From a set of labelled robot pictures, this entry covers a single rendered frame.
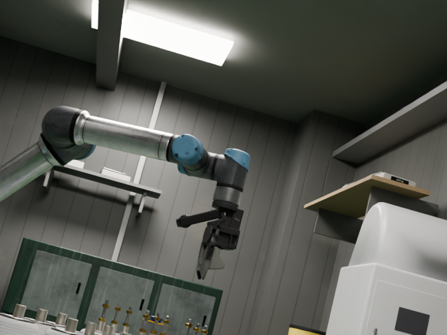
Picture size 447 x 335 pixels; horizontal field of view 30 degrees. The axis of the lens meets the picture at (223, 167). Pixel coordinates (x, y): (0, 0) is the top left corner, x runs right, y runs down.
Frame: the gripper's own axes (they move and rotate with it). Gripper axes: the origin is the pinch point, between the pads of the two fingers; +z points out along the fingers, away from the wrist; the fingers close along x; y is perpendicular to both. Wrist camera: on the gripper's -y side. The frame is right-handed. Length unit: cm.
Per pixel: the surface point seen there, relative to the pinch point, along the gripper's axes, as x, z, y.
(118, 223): 636, -70, 58
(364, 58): 378, -226, 178
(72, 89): 646, -193, -25
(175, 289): 459, -13, 95
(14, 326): -44, 23, -45
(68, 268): 470, -7, 8
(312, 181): 548, -155, 221
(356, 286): 227, -32, 148
